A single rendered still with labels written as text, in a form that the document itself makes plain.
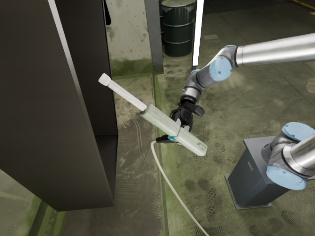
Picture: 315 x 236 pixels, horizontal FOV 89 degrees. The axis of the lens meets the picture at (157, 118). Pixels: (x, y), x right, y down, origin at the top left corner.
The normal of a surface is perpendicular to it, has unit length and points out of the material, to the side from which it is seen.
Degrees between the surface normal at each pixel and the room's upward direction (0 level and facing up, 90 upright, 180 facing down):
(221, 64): 44
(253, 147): 0
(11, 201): 57
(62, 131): 90
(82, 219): 0
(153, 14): 90
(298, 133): 5
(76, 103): 90
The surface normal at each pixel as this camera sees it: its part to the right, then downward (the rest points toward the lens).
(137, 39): 0.07, 0.74
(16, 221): 0.78, -0.46
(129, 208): -0.10, -0.66
